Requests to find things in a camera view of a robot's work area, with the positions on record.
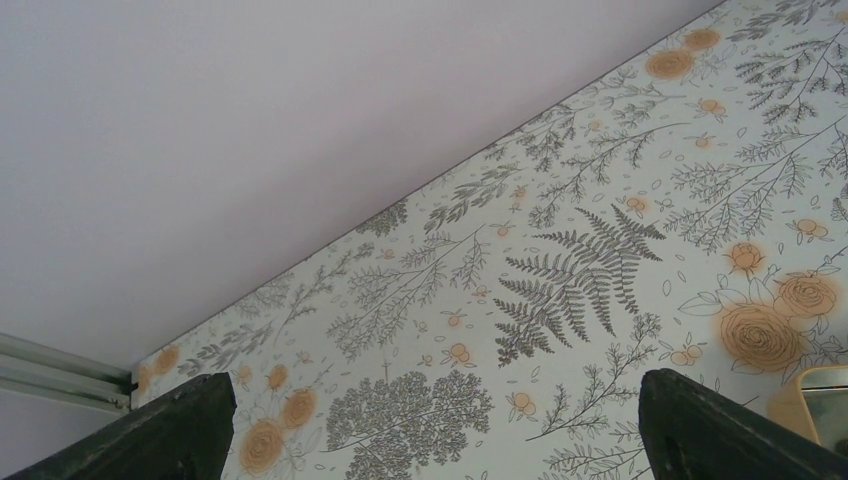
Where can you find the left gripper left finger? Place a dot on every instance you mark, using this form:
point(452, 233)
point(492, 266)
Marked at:
point(183, 434)

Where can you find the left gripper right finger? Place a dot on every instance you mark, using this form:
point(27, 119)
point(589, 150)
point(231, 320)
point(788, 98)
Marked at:
point(692, 432)

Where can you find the empty gold tin lid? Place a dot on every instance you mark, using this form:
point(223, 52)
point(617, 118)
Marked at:
point(813, 404)

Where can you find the floral patterned table mat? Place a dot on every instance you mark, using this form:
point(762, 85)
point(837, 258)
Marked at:
point(687, 210)

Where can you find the aluminium corner frame post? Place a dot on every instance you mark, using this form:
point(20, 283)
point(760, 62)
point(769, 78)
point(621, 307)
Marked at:
point(37, 370)

